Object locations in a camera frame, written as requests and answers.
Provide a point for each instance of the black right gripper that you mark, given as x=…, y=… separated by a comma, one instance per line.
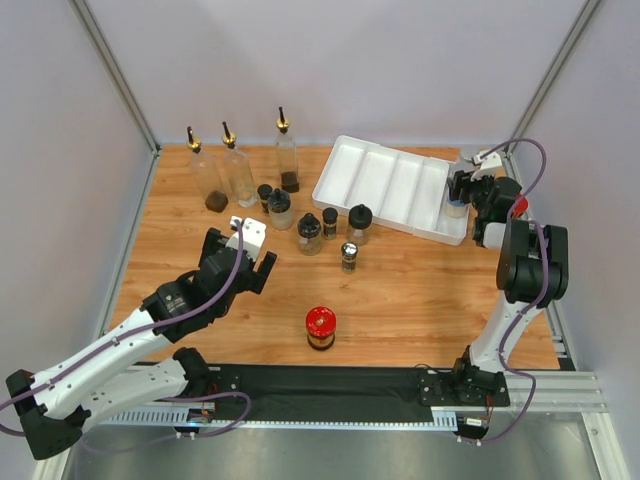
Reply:
x=467, y=185

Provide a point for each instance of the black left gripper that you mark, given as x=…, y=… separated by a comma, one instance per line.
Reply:
x=255, y=280

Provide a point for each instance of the silver-lid salt shaker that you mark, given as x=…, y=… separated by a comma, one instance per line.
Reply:
x=464, y=161
x=456, y=209

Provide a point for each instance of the small dark spice jar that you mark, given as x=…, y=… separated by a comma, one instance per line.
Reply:
x=329, y=223

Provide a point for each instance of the silver-top pepper grinder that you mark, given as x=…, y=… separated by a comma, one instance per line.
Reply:
x=349, y=253

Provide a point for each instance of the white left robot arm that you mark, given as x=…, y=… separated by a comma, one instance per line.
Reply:
x=58, y=405

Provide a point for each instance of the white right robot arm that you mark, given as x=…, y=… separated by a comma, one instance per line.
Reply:
x=532, y=272

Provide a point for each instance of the black-lid glass condiment jar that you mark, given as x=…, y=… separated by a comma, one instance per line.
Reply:
x=359, y=222

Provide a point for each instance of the white divided organizer tray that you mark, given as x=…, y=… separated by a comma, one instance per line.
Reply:
x=404, y=191

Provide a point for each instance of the red-lid sauce bottle right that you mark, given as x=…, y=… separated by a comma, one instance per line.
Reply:
x=520, y=206

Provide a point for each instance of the glass jar with white granules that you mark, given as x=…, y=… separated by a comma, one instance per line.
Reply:
x=279, y=205

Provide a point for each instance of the small black-cap spice jar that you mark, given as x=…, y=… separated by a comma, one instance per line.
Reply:
x=264, y=191

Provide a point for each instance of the glass jar with brown lumps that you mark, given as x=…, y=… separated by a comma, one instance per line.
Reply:
x=309, y=231

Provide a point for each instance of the clear empty oil bottle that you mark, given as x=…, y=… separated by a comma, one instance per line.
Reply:
x=238, y=170

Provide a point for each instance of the oil bottle with dark sauce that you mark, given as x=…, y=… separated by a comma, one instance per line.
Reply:
x=206, y=175

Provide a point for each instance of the red-lid sauce jar front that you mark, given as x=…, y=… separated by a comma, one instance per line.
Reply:
x=321, y=323

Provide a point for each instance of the tall bottle with dark sauce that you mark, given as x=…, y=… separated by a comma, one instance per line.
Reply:
x=286, y=155

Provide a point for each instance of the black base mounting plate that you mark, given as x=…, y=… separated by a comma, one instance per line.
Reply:
x=333, y=395

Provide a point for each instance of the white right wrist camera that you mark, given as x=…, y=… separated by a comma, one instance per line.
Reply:
x=486, y=164

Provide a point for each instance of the aluminium frame post right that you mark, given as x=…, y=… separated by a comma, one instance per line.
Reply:
x=586, y=14

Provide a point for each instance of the aluminium frame post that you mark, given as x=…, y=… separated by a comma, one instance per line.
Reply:
x=97, y=38
x=586, y=14

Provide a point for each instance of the aluminium frame post left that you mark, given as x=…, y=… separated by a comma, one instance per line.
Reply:
x=97, y=38

